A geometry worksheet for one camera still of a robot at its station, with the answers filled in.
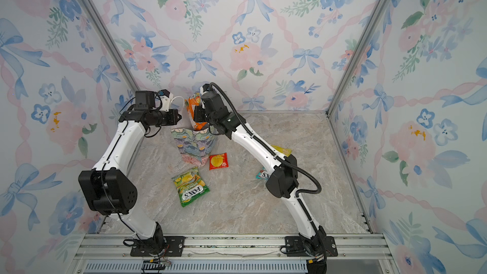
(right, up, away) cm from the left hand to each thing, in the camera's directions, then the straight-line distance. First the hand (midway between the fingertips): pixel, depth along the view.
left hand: (181, 114), depth 85 cm
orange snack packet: (+6, +6, -3) cm, 9 cm away
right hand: (+7, +2, -5) cm, 9 cm away
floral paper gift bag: (+6, -14, -1) cm, 15 cm away
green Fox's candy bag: (+3, -33, +3) cm, 33 cm away
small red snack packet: (+15, -23, +13) cm, 30 cm away
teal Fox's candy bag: (+37, -28, +6) cm, 47 cm away
